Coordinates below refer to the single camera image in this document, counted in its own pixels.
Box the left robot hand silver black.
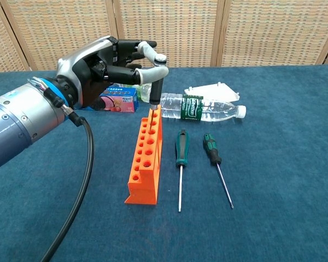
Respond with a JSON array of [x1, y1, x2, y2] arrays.
[[56, 35, 170, 110]]

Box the black metal precision screwdriver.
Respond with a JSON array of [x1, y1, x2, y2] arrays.
[[148, 54, 168, 132]]

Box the orange tool holder block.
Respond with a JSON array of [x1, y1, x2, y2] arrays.
[[124, 104, 163, 206]]

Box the blue Oreo cookie box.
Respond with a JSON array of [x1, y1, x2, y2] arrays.
[[78, 84, 140, 113]]

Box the small bottle light green label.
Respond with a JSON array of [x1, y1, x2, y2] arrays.
[[133, 82, 154, 104]]

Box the clear water bottle dark label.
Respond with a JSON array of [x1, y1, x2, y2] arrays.
[[157, 92, 247, 123]]

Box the woven wooden folding screen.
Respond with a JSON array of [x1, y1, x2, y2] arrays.
[[0, 0, 328, 75]]

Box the white plastic plate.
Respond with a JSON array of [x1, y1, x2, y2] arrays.
[[184, 81, 241, 103]]

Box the blue table cloth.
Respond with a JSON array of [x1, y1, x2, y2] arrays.
[[0, 63, 328, 262]]

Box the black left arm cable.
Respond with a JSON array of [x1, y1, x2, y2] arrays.
[[40, 87, 95, 262]]

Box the teal black screwdriver thick handle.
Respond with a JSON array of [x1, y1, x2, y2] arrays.
[[175, 129, 191, 213]]

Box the green black screwdriver slim handle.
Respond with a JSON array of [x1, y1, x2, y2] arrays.
[[202, 133, 235, 210]]

